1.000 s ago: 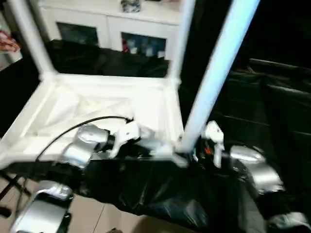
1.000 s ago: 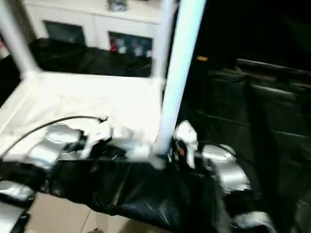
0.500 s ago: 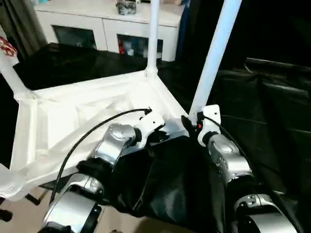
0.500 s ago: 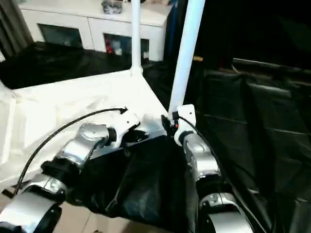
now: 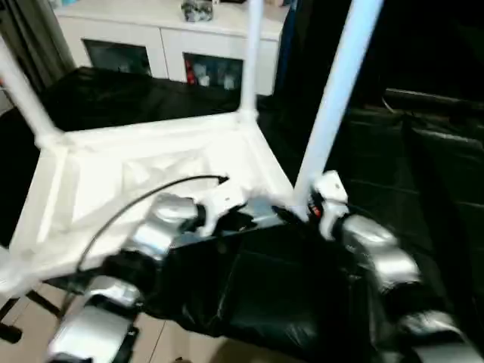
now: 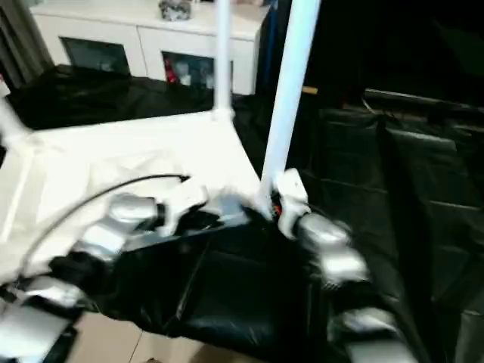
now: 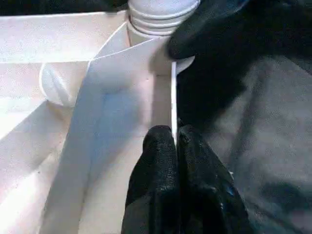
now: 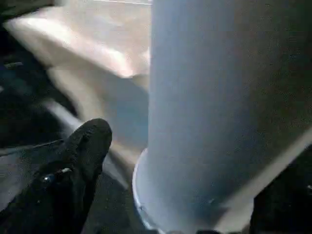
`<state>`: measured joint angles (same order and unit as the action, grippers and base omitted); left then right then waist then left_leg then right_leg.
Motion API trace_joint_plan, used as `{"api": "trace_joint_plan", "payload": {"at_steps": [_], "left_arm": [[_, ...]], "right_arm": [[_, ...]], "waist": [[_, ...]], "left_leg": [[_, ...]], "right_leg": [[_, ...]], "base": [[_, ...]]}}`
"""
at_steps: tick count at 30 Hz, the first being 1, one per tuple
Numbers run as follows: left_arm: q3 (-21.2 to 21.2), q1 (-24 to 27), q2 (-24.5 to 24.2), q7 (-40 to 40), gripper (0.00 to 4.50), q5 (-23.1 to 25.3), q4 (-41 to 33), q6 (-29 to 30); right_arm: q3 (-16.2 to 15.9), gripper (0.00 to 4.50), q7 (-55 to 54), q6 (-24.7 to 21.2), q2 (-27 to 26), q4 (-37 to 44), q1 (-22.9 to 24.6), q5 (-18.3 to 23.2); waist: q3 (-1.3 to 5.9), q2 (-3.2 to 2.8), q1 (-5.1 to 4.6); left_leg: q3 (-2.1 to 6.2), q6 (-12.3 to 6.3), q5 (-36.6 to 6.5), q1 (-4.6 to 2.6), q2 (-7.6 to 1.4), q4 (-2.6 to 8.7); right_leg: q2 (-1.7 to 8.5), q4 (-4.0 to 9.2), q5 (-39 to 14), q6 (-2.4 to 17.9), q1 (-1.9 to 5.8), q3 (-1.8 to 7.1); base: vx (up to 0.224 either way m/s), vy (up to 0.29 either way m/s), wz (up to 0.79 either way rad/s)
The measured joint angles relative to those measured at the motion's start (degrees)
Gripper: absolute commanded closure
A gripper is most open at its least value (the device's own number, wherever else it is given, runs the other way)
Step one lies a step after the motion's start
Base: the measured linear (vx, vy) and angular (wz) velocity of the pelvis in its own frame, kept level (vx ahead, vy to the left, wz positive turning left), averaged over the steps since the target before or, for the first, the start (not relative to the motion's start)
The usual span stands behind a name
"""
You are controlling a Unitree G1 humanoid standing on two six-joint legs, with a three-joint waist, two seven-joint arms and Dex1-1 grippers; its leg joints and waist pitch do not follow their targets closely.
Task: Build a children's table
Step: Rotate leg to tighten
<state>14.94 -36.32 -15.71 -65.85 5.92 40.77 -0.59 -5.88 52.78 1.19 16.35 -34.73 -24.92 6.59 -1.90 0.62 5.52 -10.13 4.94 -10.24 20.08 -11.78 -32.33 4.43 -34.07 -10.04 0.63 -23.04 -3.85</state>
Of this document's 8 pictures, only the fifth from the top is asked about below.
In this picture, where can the white plastic table top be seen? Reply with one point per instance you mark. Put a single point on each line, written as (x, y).
(113, 159)

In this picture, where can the dark blue hanging cloth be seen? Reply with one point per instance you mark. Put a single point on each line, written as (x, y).
(287, 49)

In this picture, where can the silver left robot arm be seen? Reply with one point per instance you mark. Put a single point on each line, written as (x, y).
(162, 227)

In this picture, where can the white cabinet with glass doors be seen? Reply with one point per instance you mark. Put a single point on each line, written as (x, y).
(162, 38)

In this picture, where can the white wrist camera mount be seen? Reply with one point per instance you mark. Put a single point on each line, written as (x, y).
(332, 185)
(227, 198)

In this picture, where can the black rubber stand foot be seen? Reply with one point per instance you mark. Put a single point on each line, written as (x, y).
(9, 332)

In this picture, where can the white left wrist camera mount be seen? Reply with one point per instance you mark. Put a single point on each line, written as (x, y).
(227, 198)

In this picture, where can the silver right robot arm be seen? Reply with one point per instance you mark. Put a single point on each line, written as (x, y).
(389, 261)

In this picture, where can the black glossy mat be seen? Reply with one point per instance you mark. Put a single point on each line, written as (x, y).
(378, 170)

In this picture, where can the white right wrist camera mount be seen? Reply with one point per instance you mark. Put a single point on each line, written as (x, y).
(332, 185)

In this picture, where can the grey curtain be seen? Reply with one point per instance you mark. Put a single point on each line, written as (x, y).
(41, 38)

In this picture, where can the black folding stand frame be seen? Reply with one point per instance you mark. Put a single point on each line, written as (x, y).
(41, 302)

